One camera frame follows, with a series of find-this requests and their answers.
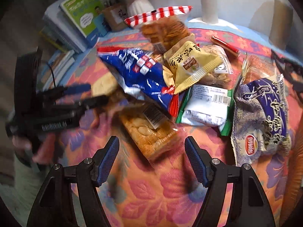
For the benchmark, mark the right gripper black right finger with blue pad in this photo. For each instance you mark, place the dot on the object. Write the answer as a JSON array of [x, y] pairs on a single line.
[[249, 204]]

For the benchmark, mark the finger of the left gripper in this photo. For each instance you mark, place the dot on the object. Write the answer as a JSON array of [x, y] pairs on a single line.
[[90, 103], [75, 88]]

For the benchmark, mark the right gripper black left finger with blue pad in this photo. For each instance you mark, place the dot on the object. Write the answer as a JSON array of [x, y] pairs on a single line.
[[53, 205]]

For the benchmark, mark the sliced toast bread pack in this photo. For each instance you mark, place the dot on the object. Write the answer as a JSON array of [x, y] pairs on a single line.
[[105, 85]]

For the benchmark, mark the blue white snack bag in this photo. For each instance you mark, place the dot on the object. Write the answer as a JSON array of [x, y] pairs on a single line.
[[141, 76]]

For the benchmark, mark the peanut crisp cake pack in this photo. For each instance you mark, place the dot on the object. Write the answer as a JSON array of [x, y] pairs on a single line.
[[152, 132]]

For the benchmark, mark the purple white chips bag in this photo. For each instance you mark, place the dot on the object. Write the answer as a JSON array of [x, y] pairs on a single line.
[[260, 123]]

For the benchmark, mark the yellow snack bag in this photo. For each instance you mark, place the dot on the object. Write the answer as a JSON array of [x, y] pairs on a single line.
[[189, 63]]

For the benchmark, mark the green white biscuit pack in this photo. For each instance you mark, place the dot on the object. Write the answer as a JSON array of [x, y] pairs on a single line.
[[204, 105]]

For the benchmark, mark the red striped rice crust bag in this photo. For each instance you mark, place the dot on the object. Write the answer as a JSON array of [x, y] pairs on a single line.
[[163, 27]]

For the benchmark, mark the orange cracker pack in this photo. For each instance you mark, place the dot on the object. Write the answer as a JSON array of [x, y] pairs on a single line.
[[221, 76]]

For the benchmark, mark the person's left hand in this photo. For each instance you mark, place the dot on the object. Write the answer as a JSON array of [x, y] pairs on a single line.
[[40, 146]]

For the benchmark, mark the stack of books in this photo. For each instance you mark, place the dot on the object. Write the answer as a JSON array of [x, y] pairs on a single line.
[[60, 31]]

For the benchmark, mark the brown round tray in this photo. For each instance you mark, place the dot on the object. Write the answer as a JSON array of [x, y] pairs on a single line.
[[293, 191]]

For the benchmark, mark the green cover book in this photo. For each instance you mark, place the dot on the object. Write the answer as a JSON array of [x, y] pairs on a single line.
[[87, 16]]

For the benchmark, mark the floral woven table mat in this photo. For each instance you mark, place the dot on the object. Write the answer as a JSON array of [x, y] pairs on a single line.
[[138, 194]]

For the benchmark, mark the brown pen holder box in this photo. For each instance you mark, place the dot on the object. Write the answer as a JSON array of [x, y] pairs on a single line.
[[115, 13]]

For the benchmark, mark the white ribbed vase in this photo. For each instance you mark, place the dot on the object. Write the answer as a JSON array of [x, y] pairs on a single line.
[[135, 7]]

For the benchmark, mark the white desk lamp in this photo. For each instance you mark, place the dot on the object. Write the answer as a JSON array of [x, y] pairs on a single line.
[[209, 9]]

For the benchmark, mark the red sausage stick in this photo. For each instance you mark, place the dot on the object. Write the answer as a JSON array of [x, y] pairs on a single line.
[[233, 50]]

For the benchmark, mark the gold thermos bottle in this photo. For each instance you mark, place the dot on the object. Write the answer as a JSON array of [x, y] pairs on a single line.
[[281, 24]]

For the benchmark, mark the black plastic frame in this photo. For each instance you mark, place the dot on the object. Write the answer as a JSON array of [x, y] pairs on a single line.
[[292, 72]]

